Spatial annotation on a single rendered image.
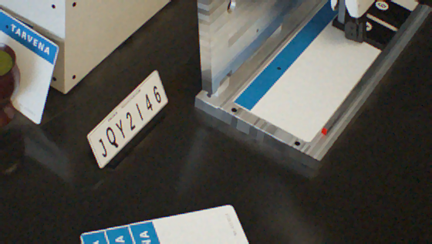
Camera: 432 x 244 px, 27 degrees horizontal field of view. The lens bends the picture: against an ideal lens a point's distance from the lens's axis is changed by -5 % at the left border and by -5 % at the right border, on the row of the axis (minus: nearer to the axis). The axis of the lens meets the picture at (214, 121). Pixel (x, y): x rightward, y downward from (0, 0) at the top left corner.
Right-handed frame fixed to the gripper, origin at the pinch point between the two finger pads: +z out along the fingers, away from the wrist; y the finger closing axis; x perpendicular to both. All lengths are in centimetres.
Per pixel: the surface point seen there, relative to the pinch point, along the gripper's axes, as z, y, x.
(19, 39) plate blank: -12, -39, 34
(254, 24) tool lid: -6.4, -14.4, 9.9
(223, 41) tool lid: -8.7, -22.7, 9.8
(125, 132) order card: -1.2, -38.3, 16.6
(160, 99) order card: -0.9, -29.9, 16.5
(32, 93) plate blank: -5, -42, 31
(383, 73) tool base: 4.1, -3.7, -6.8
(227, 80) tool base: -0.7, -21.7, 10.5
